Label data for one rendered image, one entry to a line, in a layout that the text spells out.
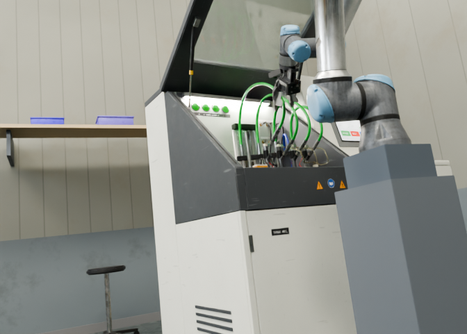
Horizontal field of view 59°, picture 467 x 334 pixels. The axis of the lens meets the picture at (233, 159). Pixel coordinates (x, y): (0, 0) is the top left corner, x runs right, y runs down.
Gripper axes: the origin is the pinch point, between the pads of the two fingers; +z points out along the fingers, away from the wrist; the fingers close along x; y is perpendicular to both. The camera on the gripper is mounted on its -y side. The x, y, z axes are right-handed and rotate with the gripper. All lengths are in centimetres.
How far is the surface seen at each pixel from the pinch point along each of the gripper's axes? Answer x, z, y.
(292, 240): -22, 33, 45
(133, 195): -38, 178, -202
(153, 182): -53, 50, -40
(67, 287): -120, 219, -153
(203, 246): -50, 44, 21
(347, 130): 53, 33, -13
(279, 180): -19.1, 15.2, 29.1
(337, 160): 24.4, 29.1, 12.6
